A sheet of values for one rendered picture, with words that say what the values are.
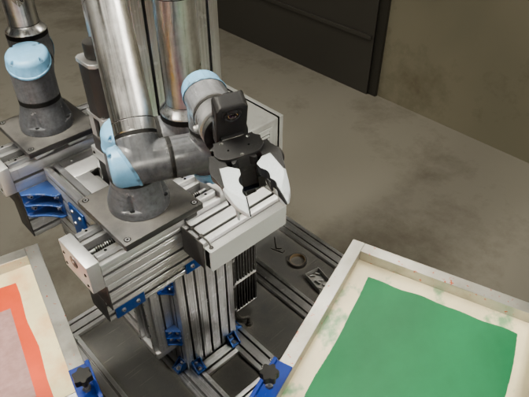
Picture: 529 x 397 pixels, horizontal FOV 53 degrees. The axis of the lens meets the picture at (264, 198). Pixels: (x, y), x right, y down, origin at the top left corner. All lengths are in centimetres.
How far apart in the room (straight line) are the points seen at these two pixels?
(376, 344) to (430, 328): 16
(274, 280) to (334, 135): 165
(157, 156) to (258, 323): 154
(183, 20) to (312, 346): 84
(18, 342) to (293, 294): 130
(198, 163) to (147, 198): 35
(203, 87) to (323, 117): 322
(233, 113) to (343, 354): 84
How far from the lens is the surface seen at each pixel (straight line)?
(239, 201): 68
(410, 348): 145
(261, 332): 235
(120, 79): 96
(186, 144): 94
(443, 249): 313
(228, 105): 72
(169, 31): 111
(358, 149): 377
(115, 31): 98
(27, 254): 171
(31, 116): 166
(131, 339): 240
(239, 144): 76
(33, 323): 157
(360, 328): 146
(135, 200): 127
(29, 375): 147
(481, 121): 402
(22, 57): 161
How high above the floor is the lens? 211
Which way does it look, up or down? 40 degrees down
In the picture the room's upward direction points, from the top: straight up
